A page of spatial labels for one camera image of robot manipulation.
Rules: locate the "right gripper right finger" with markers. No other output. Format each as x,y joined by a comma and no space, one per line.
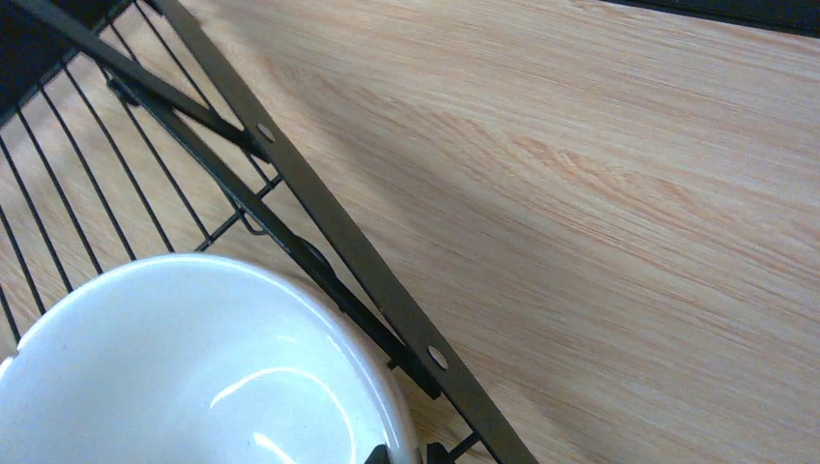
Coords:
436,453

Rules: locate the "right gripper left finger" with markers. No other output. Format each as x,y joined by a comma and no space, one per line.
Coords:
379,455

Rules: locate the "plain white bowl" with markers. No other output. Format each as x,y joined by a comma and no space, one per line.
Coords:
195,358

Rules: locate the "black wire dish rack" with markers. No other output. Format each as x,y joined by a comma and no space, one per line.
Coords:
127,135

